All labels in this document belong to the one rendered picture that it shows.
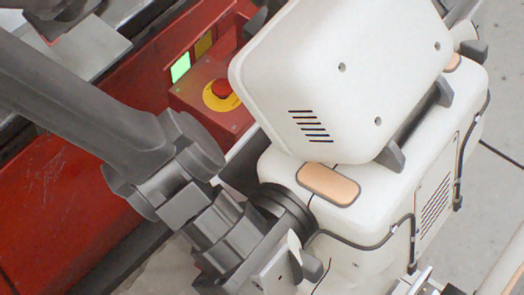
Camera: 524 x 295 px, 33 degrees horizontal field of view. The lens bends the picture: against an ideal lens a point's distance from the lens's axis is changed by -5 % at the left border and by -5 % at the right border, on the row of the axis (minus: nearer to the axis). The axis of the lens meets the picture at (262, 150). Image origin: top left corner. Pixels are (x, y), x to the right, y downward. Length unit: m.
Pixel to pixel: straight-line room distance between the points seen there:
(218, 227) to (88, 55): 0.52
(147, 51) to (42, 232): 0.43
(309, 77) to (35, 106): 0.27
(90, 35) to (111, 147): 0.56
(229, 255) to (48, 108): 0.27
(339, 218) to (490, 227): 1.45
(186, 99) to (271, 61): 0.69
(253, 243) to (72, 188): 0.88
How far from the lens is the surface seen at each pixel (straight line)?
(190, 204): 0.97
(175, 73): 1.61
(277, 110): 0.96
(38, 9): 1.07
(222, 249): 0.97
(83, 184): 1.84
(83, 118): 0.85
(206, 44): 1.65
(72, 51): 1.43
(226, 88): 1.58
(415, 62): 0.98
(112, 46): 1.42
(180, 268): 2.31
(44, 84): 0.80
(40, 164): 1.68
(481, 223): 2.41
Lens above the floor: 2.10
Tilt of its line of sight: 59 degrees down
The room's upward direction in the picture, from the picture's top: 2 degrees counter-clockwise
